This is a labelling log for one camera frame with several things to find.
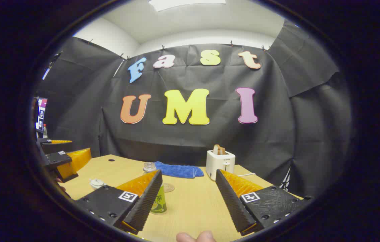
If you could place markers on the red cap clear bottle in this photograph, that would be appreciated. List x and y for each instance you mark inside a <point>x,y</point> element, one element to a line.
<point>45,131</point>

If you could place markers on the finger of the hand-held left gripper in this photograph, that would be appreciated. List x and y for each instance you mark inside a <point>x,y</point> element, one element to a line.
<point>57,158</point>
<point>57,148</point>

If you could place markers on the white teacup lid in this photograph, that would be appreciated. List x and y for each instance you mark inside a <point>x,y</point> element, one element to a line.
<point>96,182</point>

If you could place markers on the computer monitor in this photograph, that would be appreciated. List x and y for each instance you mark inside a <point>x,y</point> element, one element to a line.
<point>41,114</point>

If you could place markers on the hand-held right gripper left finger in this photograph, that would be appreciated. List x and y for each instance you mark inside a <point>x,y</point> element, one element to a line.
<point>148,198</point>

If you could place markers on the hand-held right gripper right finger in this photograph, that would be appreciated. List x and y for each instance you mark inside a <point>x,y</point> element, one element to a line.
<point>232,201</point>

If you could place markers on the white toaster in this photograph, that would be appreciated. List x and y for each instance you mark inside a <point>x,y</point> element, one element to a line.
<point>219,164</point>

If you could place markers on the blue towel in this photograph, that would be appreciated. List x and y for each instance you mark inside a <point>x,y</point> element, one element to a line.
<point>180,170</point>

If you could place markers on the green label water bottle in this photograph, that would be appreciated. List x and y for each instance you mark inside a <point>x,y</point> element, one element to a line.
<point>159,203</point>

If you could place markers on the ceiling light panel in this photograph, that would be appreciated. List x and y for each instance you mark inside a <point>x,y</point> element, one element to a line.
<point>186,4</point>

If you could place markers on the bread slice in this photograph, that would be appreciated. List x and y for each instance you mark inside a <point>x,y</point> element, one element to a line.
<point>219,150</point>

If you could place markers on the black backdrop cloth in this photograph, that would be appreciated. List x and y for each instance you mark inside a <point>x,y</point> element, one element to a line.
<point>193,134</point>

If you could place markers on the white teacup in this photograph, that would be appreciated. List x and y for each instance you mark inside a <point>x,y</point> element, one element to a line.
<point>96,186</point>

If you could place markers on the round wooden coaster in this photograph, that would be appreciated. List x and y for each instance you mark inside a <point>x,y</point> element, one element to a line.
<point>169,187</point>

